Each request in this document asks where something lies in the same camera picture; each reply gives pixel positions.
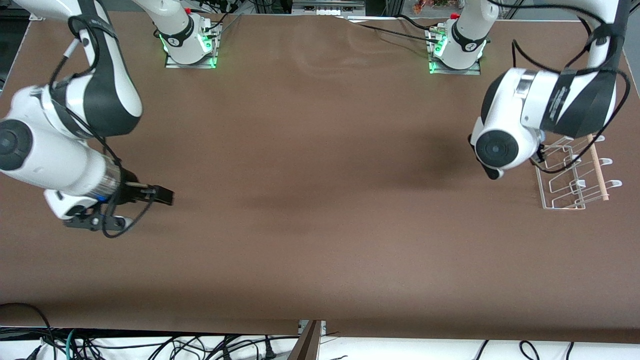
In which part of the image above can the brown table cover sheet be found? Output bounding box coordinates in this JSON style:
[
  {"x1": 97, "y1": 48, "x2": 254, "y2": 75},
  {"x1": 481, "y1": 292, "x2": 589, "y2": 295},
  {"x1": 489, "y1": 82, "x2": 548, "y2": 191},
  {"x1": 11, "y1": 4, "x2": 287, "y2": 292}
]
[{"x1": 0, "y1": 9, "x2": 640, "y2": 345}]

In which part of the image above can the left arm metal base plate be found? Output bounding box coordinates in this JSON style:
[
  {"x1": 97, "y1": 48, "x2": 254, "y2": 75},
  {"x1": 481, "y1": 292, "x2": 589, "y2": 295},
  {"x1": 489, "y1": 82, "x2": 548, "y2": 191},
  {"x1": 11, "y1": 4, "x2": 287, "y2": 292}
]
[{"x1": 427, "y1": 25, "x2": 483, "y2": 76}]

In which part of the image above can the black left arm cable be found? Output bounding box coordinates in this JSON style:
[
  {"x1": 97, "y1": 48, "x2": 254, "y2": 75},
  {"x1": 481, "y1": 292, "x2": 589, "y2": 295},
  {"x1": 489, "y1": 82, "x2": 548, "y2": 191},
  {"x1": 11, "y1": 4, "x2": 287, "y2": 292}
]
[{"x1": 511, "y1": 0, "x2": 632, "y2": 175}]

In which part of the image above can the grey box with white ports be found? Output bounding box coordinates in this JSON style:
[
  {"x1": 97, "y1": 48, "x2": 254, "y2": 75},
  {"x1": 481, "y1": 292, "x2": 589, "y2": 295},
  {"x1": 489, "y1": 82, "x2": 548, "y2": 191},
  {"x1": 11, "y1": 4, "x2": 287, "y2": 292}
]
[{"x1": 292, "y1": 0, "x2": 366, "y2": 16}]

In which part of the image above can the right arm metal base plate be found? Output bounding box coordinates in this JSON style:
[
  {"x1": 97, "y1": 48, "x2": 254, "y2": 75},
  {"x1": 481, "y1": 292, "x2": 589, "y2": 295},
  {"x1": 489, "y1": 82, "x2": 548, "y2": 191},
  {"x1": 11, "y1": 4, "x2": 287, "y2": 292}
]
[{"x1": 165, "y1": 22, "x2": 220, "y2": 69}]

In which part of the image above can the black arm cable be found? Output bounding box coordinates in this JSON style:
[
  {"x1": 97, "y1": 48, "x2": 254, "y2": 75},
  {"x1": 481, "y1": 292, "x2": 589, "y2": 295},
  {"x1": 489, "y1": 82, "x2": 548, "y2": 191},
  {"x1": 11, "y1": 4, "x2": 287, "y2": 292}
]
[
  {"x1": 511, "y1": 0, "x2": 632, "y2": 175},
  {"x1": 47, "y1": 15, "x2": 153, "y2": 239}
]

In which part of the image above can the brown wooden post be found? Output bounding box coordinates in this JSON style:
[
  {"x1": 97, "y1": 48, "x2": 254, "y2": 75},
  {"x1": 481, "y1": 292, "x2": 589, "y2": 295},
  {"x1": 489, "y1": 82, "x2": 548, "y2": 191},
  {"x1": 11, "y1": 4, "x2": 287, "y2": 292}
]
[{"x1": 287, "y1": 320, "x2": 323, "y2": 360}]

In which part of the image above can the black cable lying on table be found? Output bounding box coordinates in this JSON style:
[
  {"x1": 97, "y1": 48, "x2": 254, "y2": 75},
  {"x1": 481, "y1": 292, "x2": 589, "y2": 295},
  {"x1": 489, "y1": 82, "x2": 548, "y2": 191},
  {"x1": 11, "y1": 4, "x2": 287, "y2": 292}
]
[{"x1": 345, "y1": 15, "x2": 436, "y2": 44}]

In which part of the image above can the dark looped cable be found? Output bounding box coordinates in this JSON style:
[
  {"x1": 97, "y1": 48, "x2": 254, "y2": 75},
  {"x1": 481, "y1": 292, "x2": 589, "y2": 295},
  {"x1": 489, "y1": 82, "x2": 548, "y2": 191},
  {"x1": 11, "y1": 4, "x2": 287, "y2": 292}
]
[{"x1": 0, "y1": 302, "x2": 53, "y2": 346}]

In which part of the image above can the white wire cup rack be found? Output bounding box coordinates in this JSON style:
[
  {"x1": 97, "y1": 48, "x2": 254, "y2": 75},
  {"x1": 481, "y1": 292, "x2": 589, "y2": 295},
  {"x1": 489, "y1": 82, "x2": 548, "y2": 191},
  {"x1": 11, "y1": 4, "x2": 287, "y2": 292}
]
[{"x1": 534, "y1": 134, "x2": 623, "y2": 211}]

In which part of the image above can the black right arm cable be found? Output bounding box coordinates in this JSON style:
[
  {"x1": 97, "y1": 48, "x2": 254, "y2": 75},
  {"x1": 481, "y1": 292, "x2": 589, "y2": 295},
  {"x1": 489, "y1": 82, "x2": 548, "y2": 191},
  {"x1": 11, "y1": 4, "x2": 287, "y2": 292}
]
[{"x1": 47, "y1": 15, "x2": 153, "y2": 239}]

